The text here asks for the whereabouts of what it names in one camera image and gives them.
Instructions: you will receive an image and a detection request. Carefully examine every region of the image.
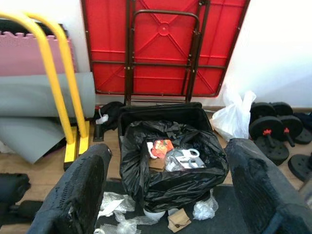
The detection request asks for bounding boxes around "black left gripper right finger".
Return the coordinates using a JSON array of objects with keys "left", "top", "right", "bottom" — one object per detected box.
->
[{"left": 223, "top": 137, "right": 312, "bottom": 234}]

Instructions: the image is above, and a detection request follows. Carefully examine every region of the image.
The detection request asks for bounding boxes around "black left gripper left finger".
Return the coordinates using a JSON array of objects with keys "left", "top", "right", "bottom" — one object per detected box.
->
[{"left": 26, "top": 143, "right": 113, "bottom": 234}]

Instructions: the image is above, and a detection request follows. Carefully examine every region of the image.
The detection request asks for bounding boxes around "dark floor mat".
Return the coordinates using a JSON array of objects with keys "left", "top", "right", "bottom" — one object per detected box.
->
[{"left": 96, "top": 180, "right": 252, "bottom": 234}]

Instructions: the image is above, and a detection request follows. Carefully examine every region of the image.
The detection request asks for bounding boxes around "bubble wrap piece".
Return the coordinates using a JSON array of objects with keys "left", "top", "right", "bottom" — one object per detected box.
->
[
  {"left": 97, "top": 191, "right": 136, "bottom": 218},
  {"left": 94, "top": 211, "right": 163, "bottom": 234}
]

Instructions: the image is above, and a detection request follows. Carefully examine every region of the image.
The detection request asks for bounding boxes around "black weight plate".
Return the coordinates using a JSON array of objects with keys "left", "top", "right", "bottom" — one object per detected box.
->
[
  {"left": 294, "top": 128, "right": 312, "bottom": 145},
  {"left": 287, "top": 154, "right": 312, "bottom": 182},
  {"left": 254, "top": 136, "right": 290, "bottom": 167}
]

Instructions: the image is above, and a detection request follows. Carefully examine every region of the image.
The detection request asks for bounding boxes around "clear plastic wad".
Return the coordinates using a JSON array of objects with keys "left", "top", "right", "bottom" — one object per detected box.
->
[{"left": 192, "top": 188, "right": 219, "bottom": 221}]

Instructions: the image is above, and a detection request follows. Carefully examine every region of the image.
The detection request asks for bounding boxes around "black foam bench roller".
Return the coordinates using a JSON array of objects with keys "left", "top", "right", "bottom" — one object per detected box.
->
[{"left": 0, "top": 173, "right": 32, "bottom": 203}]

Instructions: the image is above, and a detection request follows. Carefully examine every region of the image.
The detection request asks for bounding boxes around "black metal block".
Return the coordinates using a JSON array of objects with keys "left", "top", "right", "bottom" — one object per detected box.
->
[{"left": 93, "top": 123, "right": 106, "bottom": 142}]

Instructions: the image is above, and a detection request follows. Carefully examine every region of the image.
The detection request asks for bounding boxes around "black dumbbell red collar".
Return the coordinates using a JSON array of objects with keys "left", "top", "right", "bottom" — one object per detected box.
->
[
  {"left": 272, "top": 101, "right": 305, "bottom": 147},
  {"left": 249, "top": 102, "right": 281, "bottom": 147}
]

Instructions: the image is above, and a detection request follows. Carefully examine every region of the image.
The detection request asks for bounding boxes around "black rubbish bag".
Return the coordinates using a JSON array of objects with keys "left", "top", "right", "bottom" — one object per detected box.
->
[{"left": 120, "top": 120, "right": 230, "bottom": 213}]

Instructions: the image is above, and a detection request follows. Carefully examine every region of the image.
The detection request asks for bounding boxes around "white plastic cup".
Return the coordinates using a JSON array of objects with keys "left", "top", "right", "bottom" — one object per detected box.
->
[{"left": 143, "top": 207, "right": 164, "bottom": 222}]

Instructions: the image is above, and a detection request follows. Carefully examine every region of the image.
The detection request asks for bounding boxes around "white plastic bag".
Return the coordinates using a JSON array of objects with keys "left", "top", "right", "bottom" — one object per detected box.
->
[{"left": 210, "top": 83, "right": 257, "bottom": 142}]

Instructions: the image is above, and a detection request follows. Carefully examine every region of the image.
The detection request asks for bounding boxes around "clear bag of grey parts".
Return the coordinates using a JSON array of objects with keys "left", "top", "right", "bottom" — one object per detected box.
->
[{"left": 164, "top": 147, "right": 207, "bottom": 173}]

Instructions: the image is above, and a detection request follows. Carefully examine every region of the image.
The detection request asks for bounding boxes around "brown cardboard piece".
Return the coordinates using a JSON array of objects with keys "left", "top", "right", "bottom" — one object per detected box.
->
[
  {"left": 167, "top": 209, "right": 193, "bottom": 233},
  {"left": 148, "top": 157, "right": 169, "bottom": 173}
]

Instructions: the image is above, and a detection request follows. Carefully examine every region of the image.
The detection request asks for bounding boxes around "black cloth white tag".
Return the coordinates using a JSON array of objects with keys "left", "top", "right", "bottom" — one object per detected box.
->
[{"left": 94, "top": 101, "right": 125, "bottom": 132}]

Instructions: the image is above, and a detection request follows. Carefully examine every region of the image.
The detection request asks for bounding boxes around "red orange packet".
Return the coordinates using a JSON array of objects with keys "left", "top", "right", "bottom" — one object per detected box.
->
[{"left": 146, "top": 138, "right": 175, "bottom": 159}]

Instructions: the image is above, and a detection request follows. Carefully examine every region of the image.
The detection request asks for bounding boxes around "black rubbish bin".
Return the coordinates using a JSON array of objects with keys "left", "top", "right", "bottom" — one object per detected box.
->
[{"left": 117, "top": 101, "right": 213, "bottom": 147}]

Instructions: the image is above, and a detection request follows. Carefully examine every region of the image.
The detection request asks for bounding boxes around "grey rolled mat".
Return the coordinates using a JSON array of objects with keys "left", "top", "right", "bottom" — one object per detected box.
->
[{"left": 0, "top": 72, "right": 96, "bottom": 164}]

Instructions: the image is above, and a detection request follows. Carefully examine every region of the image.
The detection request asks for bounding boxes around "yellow dip bar stand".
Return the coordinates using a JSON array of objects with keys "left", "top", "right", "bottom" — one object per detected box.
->
[
  {"left": 0, "top": 11, "right": 79, "bottom": 172},
  {"left": 24, "top": 11, "right": 91, "bottom": 156}
]

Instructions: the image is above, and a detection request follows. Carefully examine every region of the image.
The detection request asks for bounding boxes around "pink foam puzzle mat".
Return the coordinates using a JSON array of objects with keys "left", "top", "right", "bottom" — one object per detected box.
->
[{"left": 0, "top": 30, "right": 77, "bottom": 77}]

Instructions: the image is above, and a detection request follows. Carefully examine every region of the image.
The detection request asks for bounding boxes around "red folding table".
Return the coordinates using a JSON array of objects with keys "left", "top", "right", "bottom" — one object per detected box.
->
[{"left": 80, "top": 0, "right": 252, "bottom": 108}]

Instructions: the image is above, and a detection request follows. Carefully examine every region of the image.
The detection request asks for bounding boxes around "black foam puzzle mat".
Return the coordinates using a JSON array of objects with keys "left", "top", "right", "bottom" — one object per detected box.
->
[{"left": 0, "top": 18, "right": 70, "bottom": 39}]

